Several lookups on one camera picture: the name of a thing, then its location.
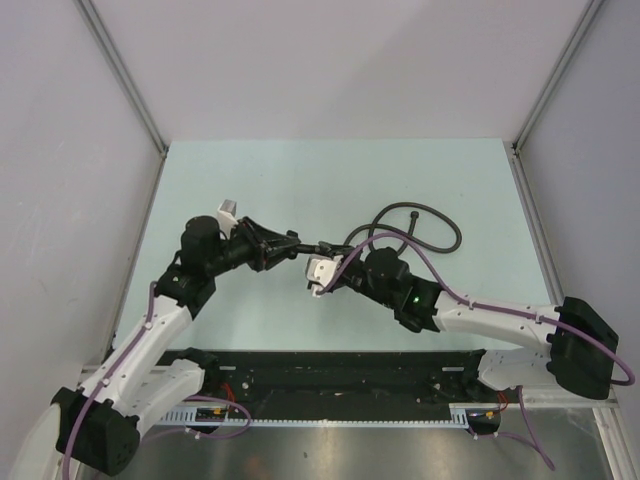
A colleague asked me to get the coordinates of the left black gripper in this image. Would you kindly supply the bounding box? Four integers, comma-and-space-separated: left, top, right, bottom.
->
206, 216, 300, 277

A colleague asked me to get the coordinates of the black T-shaped connector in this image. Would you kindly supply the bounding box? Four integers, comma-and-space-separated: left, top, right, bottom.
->
286, 230, 320, 258

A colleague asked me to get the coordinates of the dark corrugated flexible hose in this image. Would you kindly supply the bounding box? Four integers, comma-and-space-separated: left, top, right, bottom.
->
312, 200, 461, 256

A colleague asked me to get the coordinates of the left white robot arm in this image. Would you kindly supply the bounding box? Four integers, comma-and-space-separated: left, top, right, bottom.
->
52, 216, 301, 479

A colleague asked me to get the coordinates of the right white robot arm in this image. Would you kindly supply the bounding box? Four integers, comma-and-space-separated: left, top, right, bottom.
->
305, 248, 619, 401

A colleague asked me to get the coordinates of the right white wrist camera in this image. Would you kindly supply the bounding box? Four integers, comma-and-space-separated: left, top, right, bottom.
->
305, 254, 344, 298

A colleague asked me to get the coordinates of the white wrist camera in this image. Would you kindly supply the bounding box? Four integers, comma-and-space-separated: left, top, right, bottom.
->
305, 254, 344, 298
216, 199, 238, 236

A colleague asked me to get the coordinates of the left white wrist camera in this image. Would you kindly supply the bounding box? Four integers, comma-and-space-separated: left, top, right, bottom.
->
216, 199, 238, 236

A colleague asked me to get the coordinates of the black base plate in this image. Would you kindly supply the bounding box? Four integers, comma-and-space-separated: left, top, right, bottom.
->
149, 349, 524, 436

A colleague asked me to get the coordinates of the white slotted cable duct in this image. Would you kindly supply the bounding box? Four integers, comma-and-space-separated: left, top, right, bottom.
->
157, 403, 503, 429

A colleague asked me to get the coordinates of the left aluminium corner post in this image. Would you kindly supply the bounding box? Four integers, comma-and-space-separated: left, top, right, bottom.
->
73, 0, 169, 158

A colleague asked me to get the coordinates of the aluminium corner post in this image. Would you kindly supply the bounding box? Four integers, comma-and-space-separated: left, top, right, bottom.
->
73, 0, 169, 158
511, 0, 608, 155

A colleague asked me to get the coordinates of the right aluminium corner post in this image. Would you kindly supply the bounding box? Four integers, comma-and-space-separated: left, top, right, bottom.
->
511, 0, 608, 155

